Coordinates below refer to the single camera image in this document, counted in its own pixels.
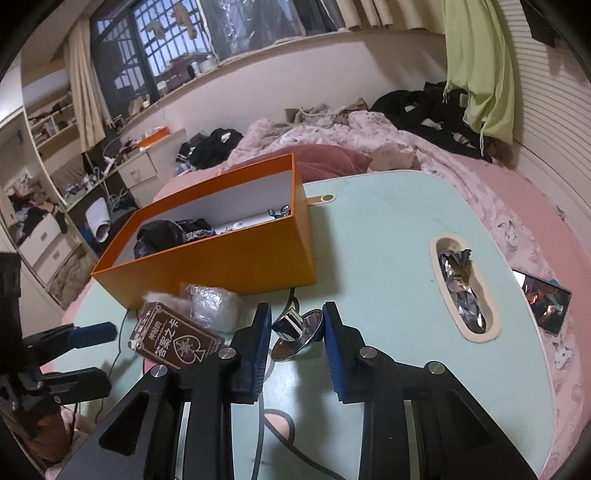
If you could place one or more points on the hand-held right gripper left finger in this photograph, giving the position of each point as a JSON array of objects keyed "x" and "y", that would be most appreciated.
[{"x": 261, "y": 350}]

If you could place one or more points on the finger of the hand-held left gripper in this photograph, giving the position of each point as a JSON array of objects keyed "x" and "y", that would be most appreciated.
[
  {"x": 83, "y": 383},
  {"x": 92, "y": 333}
]

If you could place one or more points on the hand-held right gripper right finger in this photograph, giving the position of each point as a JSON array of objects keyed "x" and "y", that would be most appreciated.
[{"x": 334, "y": 355}]

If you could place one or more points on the silver metal item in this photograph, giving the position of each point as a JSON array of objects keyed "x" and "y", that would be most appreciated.
[{"x": 300, "y": 334}]

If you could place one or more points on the brown card box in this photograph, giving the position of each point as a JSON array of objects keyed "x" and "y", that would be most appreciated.
[{"x": 175, "y": 339}]

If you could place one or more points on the orange cardboard box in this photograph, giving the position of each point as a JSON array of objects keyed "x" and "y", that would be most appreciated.
[{"x": 221, "y": 258}]

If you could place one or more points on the person's left forearm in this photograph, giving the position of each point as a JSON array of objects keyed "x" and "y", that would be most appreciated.
[{"x": 48, "y": 438}]

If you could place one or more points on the clear plastic bag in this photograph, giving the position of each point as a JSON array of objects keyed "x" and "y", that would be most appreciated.
[{"x": 212, "y": 307}]

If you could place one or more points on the white drawers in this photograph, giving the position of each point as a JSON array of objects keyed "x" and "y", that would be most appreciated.
[{"x": 41, "y": 240}]

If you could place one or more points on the white fluffy pad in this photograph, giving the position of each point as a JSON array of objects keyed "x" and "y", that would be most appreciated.
[{"x": 164, "y": 300}]

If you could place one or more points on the white appliance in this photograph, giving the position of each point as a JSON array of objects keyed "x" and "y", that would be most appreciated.
[{"x": 99, "y": 219}]

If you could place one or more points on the white device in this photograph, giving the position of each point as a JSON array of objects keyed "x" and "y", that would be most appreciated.
[{"x": 240, "y": 225}]

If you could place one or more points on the teal toy car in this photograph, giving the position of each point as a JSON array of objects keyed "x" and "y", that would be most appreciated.
[{"x": 280, "y": 211}]

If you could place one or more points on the foil wrappers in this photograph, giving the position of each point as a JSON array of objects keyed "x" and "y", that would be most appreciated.
[{"x": 457, "y": 281}]

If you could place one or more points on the white bedside cabinet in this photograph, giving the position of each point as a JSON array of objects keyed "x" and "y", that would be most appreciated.
[{"x": 138, "y": 170}]

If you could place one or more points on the red ribbed pillow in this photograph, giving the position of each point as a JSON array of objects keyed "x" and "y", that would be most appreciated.
[{"x": 328, "y": 159}]

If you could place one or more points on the small orange box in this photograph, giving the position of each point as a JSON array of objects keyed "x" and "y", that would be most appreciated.
[{"x": 154, "y": 137}]

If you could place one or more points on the small black clothes pile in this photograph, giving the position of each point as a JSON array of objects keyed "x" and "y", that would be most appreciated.
[{"x": 212, "y": 147}]

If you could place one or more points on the dark glossy phone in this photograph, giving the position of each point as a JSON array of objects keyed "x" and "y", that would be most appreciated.
[{"x": 545, "y": 300}]

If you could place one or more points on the narrow beige curtain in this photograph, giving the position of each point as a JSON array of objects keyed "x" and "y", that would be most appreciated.
[{"x": 85, "y": 92}]

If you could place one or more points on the pink floral quilt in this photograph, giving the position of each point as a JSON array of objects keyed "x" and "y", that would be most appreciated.
[{"x": 392, "y": 138}]

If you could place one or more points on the large black clothes pile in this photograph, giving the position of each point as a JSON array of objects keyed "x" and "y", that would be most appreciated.
[{"x": 415, "y": 110}]

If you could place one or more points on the barred window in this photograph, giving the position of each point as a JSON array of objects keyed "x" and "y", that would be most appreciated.
[{"x": 138, "y": 55}]

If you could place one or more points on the light green hanging garment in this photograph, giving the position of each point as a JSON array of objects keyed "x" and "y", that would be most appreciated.
[{"x": 485, "y": 69}]

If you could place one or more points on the white louvered closet door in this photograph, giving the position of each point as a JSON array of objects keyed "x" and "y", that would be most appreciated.
[{"x": 554, "y": 115}]

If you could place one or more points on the wide beige curtain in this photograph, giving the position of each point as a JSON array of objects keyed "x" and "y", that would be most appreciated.
[{"x": 392, "y": 11}]

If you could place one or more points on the black hanging garment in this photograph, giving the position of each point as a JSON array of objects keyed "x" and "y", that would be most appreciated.
[{"x": 540, "y": 23}]

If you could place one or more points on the wall shelf unit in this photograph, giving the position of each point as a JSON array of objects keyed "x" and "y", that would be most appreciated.
[{"x": 51, "y": 124}]

